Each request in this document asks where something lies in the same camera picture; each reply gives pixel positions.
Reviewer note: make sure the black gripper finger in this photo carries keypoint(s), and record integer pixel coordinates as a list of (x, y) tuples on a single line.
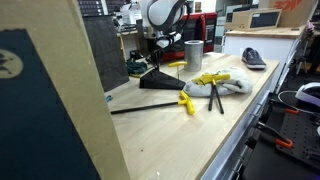
[(160, 61), (152, 60)]

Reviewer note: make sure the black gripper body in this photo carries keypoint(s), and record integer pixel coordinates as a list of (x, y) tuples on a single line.
[(159, 50)]

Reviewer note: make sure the black wedge wrench stand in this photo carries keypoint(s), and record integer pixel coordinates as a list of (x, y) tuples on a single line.
[(160, 81)]

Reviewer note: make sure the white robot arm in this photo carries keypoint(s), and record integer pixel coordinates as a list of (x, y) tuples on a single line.
[(163, 13)]

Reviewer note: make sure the grey metal counter base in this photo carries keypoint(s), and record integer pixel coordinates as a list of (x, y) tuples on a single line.
[(233, 146)]

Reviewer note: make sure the grey metal cylinder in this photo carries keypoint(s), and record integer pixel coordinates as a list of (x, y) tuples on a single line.
[(193, 56)]

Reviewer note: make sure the black mesh panel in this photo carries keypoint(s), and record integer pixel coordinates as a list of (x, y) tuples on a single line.
[(106, 53)]

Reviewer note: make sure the white background machine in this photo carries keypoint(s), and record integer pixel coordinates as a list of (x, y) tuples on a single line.
[(130, 13)]

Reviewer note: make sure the red black microwave oven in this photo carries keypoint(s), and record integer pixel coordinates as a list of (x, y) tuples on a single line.
[(208, 33)]

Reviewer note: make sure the small blue object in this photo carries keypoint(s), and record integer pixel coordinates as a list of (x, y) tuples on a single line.
[(108, 98)]

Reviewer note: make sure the large brown cardboard box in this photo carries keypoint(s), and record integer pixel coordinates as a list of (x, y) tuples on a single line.
[(83, 83)]

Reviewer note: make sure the grey cloth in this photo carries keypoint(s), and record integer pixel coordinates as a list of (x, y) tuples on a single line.
[(237, 83)]

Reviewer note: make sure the black drawer rack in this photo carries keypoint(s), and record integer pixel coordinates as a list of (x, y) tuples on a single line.
[(89, 7)]

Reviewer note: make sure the cardboard box with black panel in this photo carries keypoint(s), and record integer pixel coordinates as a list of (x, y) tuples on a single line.
[(240, 20)]

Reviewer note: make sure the grey sneaker shoe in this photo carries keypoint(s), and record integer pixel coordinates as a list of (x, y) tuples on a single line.
[(252, 58)]

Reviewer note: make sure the white cabinet with wooden top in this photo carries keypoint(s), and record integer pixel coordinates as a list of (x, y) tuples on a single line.
[(266, 46)]

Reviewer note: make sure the cardboard box with red print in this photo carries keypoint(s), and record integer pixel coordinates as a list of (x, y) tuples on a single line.
[(296, 16)]

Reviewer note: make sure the white robot device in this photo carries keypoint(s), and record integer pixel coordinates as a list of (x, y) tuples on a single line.
[(310, 93)]

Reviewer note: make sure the black pegboard plate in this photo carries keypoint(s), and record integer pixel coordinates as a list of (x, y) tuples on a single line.
[(300, 133)]

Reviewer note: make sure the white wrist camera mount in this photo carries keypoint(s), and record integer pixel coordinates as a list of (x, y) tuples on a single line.
[(168, 40)]

